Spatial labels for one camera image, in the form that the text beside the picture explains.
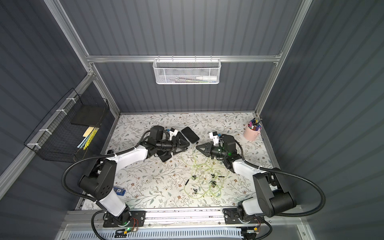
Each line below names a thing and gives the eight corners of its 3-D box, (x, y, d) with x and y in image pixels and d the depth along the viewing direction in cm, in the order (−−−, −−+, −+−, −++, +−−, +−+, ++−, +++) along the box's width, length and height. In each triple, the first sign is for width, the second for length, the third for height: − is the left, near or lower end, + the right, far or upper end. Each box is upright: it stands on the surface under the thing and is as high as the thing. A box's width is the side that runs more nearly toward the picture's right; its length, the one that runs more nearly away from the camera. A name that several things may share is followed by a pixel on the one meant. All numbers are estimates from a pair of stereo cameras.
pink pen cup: (243, 140, 106) (249, 128, 95) (244, 129, 112) (249, 117, 102) (255, 142, 105) (262, 130, 94) (255, 131, 111) (261, 119, 100)
